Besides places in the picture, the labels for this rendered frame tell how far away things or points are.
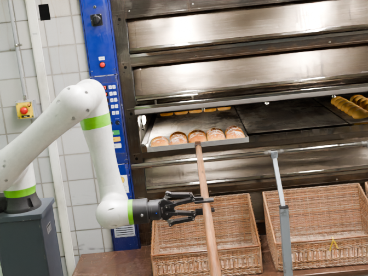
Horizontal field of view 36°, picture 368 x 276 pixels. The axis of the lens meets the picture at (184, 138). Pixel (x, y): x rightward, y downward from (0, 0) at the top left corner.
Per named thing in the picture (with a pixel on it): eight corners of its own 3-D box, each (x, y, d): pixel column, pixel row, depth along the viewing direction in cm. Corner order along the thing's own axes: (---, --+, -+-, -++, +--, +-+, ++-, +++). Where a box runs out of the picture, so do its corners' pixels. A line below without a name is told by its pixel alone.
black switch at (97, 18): (91, 26, 308) (88, 5, 306) (103, 24, 308) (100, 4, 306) (90, 26, 305) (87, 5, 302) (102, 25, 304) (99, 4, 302)
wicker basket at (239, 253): (157, 246, 336) (151, 201, 330) (253, 237, 334) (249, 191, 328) (152, 284, 288) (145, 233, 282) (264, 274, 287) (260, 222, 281)
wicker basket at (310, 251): (264, 236, 334) (260, 190, 328) (361, 227, 332) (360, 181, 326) (275, 272, 287) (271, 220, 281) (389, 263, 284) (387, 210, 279)
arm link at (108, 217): (95, 234, 207) (91, 205, 204) (100, 223, 219) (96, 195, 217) (134, 231, 206) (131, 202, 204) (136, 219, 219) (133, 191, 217)
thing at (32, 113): (21, 118, 322) (17, 100, 320) (38, 116, 322) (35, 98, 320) (17, 120, 315) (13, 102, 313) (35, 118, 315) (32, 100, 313)
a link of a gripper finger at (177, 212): (165, 211, 209) (165, 215, 209) (196, 213, 209) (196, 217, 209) (165, 208, 213) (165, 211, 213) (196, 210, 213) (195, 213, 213)
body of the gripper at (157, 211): (148, 196, 213) (173, 194, 213) (151, 217, 215) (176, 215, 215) (147, 202, 206) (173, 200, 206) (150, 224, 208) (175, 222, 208)
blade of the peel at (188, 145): (249, 142, 308) (248, 137, 307) (147, 152, 309) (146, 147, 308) (242, 128, 343) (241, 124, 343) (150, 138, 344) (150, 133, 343)
